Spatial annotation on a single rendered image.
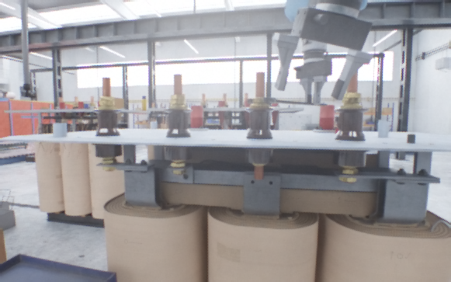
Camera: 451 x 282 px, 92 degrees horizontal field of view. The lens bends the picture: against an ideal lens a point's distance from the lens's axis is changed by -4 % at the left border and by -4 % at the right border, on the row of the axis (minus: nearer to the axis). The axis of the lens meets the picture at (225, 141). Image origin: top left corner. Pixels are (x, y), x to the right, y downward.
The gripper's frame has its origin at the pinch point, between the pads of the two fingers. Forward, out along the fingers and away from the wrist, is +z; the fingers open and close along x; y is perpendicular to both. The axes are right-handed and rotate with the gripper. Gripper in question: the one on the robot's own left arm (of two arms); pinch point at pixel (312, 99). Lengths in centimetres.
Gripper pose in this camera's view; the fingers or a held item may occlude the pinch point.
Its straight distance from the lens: 92.5
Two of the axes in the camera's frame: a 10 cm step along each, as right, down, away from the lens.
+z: 0.0, 10.0, 0.9
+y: -8.4, 0.5, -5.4
